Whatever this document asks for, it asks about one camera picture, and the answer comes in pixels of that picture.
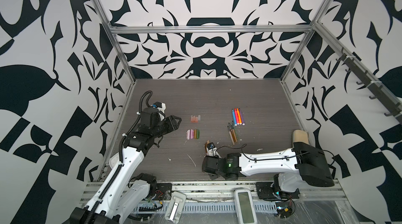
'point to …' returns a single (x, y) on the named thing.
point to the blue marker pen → (234, 117)
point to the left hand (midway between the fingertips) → (178, 117)
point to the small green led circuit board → (285, 210)
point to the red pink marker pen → (236, 115)
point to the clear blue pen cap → (199, 118)
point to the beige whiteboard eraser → (300, 136)
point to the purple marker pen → (242, 118)
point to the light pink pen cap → (188, 134)
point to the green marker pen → (235, 131)
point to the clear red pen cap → (196, 119)
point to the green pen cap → (197, 133)
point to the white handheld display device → (245, 206)
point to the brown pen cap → (195, 134)
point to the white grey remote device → (175, 206)
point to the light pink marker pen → (231, 136)
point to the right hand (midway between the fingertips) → (210, 170)
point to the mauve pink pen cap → (192, 134)
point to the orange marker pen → (238, 115)
